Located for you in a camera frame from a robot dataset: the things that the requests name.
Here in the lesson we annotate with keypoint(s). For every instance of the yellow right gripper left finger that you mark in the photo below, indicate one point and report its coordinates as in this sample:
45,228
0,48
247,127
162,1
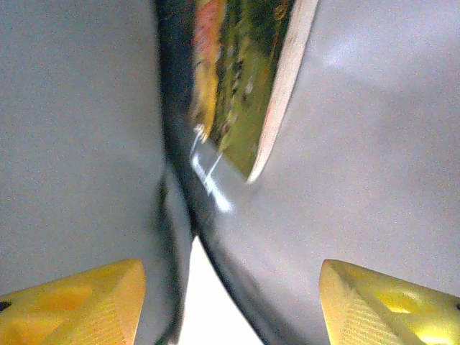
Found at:
72,309

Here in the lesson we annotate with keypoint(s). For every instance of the orange yellow packet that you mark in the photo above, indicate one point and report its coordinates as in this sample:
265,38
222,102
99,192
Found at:
244,90

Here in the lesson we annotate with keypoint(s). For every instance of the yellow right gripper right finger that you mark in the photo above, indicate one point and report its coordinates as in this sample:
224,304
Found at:
388,312

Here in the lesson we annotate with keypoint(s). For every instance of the navy blue backpack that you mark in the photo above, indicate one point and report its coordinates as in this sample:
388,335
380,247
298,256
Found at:
72,143

